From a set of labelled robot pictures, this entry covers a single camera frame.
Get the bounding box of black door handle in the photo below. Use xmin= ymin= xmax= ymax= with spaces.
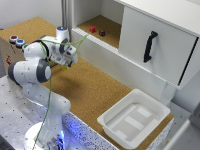
xmin=142 ymin=30 xmax=159 ymax=64

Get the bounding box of green cable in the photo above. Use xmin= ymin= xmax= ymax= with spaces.
xmin=32 ymin=34 xmax=90 ymax=150

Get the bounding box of white cabinet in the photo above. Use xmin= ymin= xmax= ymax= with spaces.
xmin=70 ymin=0 xmax=200 ymax=107

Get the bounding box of purple block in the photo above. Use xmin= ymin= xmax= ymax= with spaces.
xmin=98 ymin=29 xmax=107 ymax=37

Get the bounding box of white sliding door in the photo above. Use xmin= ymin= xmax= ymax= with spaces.
xmin=118 ymin=5 xmax=200 ymax=86

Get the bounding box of red button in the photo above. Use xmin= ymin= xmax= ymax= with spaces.
xmin=9 ymin=34 xmax=19 ymax=44

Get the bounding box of white plastic box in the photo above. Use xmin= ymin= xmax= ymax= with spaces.
xmin=96 ymin=88 xmax=172 ymax=150

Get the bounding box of blue button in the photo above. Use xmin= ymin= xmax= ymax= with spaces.
xmin=15 ymin=38 xmax=26 ymax=48

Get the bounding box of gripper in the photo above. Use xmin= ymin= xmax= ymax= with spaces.
xmin=53 ymin=43 xmax=80 ymax=67

